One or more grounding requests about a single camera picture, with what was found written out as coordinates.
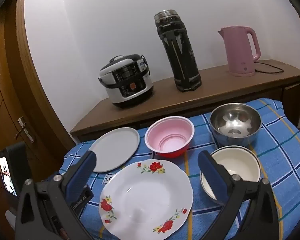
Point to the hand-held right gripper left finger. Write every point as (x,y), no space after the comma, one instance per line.
(86,166)

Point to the white and black rice cooker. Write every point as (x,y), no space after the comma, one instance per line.
(126,82)

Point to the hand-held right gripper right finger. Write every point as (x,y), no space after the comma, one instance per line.
(212,175)

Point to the pink electric kettle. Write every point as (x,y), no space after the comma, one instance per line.
(238,52)

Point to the white enamel bowl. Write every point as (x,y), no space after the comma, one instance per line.
(240,162)

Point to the brown wooden door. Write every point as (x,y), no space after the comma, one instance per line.
(7,92)

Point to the tall black thermos flask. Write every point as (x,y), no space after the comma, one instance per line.
(181,55)

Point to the pink plastic bowl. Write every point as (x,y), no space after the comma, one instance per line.
(170,137)

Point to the stainless steel bowl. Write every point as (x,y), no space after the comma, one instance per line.
(235,125)

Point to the white plate with red flowers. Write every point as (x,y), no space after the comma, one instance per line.
(145,195)

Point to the grey round plate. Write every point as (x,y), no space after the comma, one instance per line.
(115,147)

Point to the black device with screen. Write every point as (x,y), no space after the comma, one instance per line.
(13,165)

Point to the brown wooden sideboard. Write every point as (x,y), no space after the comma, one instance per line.
(202,87)

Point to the blue checked cloth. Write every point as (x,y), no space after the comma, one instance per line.
(285,160)

